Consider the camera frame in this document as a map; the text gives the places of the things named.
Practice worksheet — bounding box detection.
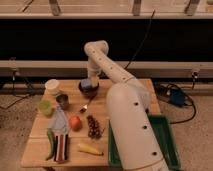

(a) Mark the blue sponge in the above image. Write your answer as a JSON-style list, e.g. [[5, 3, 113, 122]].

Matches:
[[80, 79, 92, 89]]

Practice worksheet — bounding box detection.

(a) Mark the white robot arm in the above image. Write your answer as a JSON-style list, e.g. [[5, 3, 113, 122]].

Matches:
[[84, 40, 169, 171]]

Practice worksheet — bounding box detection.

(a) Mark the purple bowl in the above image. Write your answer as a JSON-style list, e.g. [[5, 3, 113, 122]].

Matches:
[[78, 83, 99, 98]]

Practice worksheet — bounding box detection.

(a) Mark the small spoon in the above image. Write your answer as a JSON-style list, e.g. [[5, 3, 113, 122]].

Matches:
[[79, 98, 93, 113]]

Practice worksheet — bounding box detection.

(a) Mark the dark metal cup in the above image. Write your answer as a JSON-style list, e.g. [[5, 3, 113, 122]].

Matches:
[[56, 94, 69, 110]]

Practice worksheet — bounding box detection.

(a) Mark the dark grape bunch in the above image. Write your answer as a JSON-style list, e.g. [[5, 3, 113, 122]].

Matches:
[[87, 115, 102, 139]]

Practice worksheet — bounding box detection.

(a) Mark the red apple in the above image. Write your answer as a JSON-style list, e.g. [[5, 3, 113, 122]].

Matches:
[[69, 116, 82, 131]]

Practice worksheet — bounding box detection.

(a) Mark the white cup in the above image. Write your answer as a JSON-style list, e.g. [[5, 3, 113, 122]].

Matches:
[[45, 79, 60, 95]]

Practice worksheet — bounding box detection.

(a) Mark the wooden table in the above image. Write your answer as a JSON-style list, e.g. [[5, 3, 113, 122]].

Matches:
[[20, 78, 162, 168]]

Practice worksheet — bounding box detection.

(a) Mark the light blue cloth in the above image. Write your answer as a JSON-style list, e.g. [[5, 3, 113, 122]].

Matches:
[[48, 107, 69, 134]]

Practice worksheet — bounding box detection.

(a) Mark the green cup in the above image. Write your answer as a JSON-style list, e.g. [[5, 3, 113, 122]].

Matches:
[[38, 100, 53, 117]]

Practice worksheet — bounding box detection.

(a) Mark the yellow corn cob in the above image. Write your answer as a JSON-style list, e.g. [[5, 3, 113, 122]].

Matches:
[[78, 143, 103, 156]]

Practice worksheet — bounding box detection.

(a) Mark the green plastic tray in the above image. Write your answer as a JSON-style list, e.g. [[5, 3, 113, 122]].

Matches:
[[108, 115, 181, 171]]

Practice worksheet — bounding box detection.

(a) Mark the blue power adapter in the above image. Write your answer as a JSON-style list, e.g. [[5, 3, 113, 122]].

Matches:
[[170, 89, 185, 107]]

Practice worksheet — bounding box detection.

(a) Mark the green pepper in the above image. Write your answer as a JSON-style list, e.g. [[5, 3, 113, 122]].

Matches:
[[46, 129, 55, 160]]

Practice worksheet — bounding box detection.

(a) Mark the black cable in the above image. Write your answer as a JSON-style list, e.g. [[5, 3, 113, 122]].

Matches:
[[123, 9, 157, 71]]

